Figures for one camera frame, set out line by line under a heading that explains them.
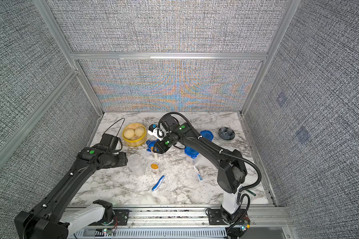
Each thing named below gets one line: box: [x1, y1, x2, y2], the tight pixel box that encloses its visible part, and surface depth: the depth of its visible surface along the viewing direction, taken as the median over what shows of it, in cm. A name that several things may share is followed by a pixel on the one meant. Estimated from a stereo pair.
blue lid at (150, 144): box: [145, 138, 160, 152], surface depth 104 cm
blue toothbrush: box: [151, 175, 166, 192], surface depth 86 cm
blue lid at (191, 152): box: [183, 145, 200, 159], surface depth 83 cm
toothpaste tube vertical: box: [193, 165, 203, 182], surface depth 89 cm
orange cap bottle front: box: [150, 163, 160, 175], surface depth 81 cm
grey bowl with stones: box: [217, 126, 236, 141], surface depth 105 cm
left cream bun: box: [123, 128, 135, 140], surface depth 102 cm
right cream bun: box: [134, 126, 146, 137], surface depth 102 cm
